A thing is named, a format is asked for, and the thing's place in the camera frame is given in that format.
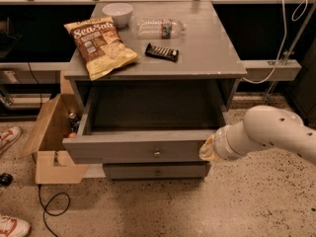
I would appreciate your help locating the yellow foam padded gripper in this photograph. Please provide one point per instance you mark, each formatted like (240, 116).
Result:
(221, 145)

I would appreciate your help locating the grey top drawer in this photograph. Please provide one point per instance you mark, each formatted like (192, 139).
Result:
(147, 123)

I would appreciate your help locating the grey drawer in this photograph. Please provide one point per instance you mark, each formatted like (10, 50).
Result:
(156, 171)
(147, 123)

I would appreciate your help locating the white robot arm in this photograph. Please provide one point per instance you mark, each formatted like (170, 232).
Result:
(261, 128)

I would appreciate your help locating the grey bottom drawer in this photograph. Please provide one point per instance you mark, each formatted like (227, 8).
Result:
(156, 171)

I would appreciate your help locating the grey wooden nightstand cabinet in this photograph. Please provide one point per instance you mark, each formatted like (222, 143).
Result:
(206, 53)

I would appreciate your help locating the dark candy bar pack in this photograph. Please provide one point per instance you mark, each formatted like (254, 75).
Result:
(161, 52)

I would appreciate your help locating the orange ball in box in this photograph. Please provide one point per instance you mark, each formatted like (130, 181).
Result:
(72, 135)

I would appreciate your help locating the drink can in box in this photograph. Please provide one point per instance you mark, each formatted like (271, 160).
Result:
(74, 121)

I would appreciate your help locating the clear plastic water bottle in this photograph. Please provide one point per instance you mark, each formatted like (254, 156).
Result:
(159, 29)

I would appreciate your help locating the yellow sea salt chips bag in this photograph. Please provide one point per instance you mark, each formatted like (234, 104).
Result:
(100, 46)

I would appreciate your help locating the open cardboard box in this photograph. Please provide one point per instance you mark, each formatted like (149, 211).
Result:
(53, 163)

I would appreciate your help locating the white bowl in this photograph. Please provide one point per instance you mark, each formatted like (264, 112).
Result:
(119, 12)

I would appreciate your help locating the white red sneaker upper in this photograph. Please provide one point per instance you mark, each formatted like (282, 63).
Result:
(8, 138)

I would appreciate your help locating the white red sneaker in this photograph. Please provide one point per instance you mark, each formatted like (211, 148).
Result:
(14, 227)
(8, 138)

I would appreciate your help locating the small black floor object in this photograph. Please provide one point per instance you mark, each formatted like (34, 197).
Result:
(5, 179)

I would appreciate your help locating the white red sneaker lower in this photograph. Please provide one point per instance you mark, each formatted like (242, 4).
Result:
(14, 227)

